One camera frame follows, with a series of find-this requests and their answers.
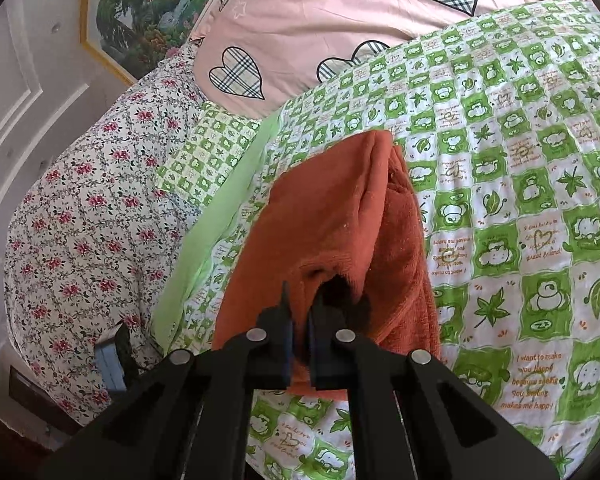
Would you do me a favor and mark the green checked cartoon quilt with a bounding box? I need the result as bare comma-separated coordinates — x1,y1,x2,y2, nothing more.
152,0,600,480

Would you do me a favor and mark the dark wooden bed frame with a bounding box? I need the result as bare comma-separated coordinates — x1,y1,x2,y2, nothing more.
7,364,86,438

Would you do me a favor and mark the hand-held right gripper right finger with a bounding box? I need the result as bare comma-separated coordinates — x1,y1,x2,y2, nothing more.
307,290,551,480

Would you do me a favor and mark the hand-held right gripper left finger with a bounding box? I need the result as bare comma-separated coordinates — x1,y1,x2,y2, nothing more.
35,282,293,480

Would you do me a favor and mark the pink heart-print duvet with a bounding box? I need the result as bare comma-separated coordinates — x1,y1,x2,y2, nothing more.
190,0,588,118

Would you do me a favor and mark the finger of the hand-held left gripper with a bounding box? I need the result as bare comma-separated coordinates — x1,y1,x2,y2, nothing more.
94,321,138,395

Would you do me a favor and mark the green checked pillow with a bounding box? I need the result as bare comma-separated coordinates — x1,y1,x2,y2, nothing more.
156,100,263,211

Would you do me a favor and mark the framed landscape painting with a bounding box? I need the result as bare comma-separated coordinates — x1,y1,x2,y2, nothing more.
80,0,231,86

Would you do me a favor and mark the orange knit sweater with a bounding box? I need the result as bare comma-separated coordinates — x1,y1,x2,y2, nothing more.
211,130,442,403

